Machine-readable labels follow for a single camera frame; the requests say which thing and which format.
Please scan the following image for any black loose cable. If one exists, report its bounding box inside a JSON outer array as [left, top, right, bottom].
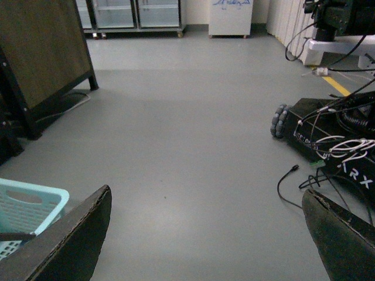
[[277, 165, 304, 209]]

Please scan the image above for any white platform base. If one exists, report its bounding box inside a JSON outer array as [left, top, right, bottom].
[[301, 35, 374, 72]]

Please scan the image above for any light blue plastic basket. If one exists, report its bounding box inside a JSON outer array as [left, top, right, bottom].
[[1, 179, 70, 259]]

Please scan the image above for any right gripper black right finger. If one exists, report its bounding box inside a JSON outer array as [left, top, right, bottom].
[[302, 189, 374, 280]]

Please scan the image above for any white cabinet with drawing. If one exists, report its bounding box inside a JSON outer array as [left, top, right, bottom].
[[209, 0, 254, 38]]

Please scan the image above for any glass door display cabinet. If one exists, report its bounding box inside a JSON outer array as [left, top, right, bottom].
[[76, 0, 186, 39]]

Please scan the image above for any grey omni wheel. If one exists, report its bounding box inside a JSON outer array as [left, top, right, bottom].
[[270, 104, 290, 139]]

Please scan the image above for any brown wooden panel stand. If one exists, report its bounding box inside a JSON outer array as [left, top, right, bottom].
[[0, 0, 100, 141]]

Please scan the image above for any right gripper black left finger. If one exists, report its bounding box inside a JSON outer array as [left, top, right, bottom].
[[1, 185, 112, 280]]

